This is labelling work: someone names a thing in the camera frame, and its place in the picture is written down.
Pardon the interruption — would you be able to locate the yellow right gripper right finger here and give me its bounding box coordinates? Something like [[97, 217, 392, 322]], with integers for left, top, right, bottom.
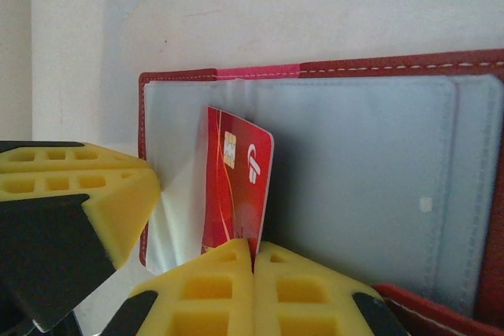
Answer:
[[254, 241, 410, 336]]

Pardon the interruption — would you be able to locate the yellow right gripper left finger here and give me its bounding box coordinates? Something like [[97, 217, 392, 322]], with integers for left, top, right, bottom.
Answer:
[[102, 238, 255, 336]]

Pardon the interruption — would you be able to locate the red credit card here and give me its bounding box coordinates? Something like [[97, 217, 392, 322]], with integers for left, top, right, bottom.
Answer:
[[200, 104, 276, 257]]

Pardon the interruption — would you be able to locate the red box base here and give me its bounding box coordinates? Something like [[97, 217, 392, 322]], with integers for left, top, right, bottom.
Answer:
[[137, 48, 504, 336]]

